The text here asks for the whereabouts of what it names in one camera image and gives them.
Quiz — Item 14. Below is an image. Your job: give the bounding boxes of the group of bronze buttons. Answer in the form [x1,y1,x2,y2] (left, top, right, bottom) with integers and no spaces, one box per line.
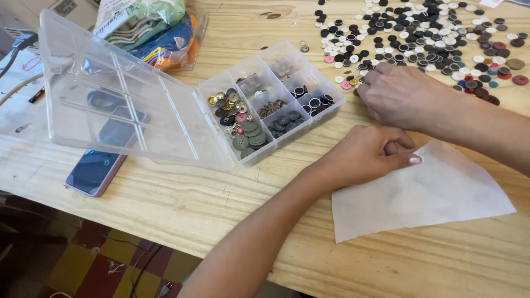
[257,99,289,119]

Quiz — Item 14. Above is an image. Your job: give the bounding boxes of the beige cord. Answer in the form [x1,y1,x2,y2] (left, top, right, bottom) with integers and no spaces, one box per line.
[0,72,44,107]

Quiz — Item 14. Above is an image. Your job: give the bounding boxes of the group of black white-rimmed buttons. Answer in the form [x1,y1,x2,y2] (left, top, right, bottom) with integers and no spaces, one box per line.
[301,94,335,117]

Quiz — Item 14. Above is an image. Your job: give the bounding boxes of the person's left hand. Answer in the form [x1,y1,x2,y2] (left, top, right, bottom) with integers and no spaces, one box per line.
[319,125,423,190]

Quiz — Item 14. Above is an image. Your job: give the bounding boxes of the clear plastic organizer box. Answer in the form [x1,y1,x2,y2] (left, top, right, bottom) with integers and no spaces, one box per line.
[38,9,347,171]

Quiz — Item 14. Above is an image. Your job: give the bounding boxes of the person's right hand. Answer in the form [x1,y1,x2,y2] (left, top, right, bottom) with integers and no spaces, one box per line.
[356,62,454,133]

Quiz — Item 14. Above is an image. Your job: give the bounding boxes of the group of metal and green buttons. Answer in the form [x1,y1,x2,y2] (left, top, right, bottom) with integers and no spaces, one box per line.
[207,88,270,160]

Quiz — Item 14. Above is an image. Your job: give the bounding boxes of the phone in pink case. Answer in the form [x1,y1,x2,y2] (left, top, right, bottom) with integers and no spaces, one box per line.
[65,89,152,198]

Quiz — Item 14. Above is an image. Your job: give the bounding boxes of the white paper sheet with drawing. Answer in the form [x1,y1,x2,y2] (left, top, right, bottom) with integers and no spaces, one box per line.
[0,49,56,143]

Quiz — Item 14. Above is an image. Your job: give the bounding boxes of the heap of loose mixed buttons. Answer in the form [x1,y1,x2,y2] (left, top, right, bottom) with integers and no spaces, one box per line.
[313,0,530,107]

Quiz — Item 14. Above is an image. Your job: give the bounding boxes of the black floor cable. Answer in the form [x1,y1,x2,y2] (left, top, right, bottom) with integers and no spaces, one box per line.
[99,235,165,298]

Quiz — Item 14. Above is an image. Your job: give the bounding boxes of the white fabric sheet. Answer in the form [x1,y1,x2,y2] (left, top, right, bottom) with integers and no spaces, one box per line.
[331,139,517,244]

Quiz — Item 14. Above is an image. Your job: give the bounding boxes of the group of dark brown buttons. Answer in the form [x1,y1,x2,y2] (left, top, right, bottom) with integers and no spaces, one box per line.
[236,74,266,98]

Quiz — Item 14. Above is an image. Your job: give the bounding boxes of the black power plug with cable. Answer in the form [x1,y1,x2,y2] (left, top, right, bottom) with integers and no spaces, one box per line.
[0,31,40,80]

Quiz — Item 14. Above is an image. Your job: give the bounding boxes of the dark pen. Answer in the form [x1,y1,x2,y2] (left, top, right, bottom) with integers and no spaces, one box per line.
[28,86,46,104]

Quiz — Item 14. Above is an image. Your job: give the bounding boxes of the bag of blue and orange felt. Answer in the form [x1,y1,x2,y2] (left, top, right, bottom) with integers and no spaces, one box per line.
[128,12,208,72]

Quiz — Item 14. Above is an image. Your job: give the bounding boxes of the packet of green and cream felt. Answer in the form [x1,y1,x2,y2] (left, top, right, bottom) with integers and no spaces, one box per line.
[93,0,188,53]

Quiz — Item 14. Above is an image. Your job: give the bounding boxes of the group of dark grey buttons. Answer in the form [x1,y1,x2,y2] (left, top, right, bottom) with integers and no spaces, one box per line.
[268,110,306,139]

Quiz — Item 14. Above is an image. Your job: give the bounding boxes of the cardboard box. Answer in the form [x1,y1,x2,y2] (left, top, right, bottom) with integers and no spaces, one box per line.
[0,0,101,33]

